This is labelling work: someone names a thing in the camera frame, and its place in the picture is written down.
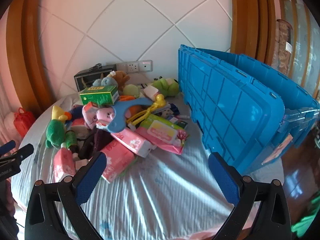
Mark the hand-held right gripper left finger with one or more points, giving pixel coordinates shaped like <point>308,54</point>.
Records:
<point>91,177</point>

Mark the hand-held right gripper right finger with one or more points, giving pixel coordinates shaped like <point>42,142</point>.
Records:
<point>223,180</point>

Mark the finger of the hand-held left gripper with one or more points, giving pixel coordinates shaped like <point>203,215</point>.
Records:
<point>23,151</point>
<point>7,147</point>

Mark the pink tissue pack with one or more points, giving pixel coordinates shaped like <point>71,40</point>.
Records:
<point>133,142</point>
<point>117,160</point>
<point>63,165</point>

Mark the blue plastic crate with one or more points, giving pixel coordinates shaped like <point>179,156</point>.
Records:
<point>225,105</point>

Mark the pink green wet wipes pack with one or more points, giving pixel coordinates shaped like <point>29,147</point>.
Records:
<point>162,135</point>

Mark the person's left forearm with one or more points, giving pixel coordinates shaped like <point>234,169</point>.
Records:
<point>7,205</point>

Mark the white pink bag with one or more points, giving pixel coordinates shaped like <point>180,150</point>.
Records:
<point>8,120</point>

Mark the red bag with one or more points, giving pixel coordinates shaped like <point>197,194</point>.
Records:
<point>22,121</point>

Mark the green yellow plush bird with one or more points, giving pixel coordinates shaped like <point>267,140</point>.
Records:
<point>53,132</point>

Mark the dark purple garment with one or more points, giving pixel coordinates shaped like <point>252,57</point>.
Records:
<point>100,140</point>

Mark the green bottle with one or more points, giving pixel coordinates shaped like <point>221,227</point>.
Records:
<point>70,140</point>

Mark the blue plastic hanger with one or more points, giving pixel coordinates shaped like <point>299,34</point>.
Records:
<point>117,122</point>

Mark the pink pig plush with glasses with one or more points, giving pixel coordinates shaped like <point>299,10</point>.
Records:
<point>91,115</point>

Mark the pink pig plush with eyelashes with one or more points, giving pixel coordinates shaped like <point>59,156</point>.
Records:
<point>106,113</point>

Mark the green cardboard box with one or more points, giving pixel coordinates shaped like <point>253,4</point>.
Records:
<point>98,96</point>

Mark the orange plush toy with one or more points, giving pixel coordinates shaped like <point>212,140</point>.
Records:
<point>127,98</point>

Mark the white blue spotted plush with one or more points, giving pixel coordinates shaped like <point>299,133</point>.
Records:
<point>170,110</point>

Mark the black box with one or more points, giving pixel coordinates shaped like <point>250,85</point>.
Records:
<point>85,80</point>

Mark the green cloth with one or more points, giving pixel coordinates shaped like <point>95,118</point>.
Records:
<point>306,226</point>

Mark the yellow-green plush toy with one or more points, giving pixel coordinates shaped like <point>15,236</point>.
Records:
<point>131,90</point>

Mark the blue-grey plush toy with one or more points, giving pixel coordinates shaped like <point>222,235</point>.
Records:
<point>106,81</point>

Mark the yellow duck clip toy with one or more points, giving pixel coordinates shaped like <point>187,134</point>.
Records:
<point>160,100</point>

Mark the brown plush toy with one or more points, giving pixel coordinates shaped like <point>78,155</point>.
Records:
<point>121,77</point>

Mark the black clip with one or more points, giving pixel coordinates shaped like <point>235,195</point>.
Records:
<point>96,67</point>

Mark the green frog plush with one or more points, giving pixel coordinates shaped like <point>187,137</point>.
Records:
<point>166,85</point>

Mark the patterned rolled fabric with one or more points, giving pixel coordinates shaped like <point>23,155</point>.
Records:
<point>283,47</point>

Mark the pale patterned curtain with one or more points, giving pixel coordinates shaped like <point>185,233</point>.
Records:
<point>305,42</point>

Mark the wooden frame post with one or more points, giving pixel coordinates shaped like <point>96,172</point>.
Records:
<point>247,17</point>
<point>27,55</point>

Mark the white wall socket panel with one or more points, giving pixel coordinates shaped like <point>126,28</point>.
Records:
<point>136,66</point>

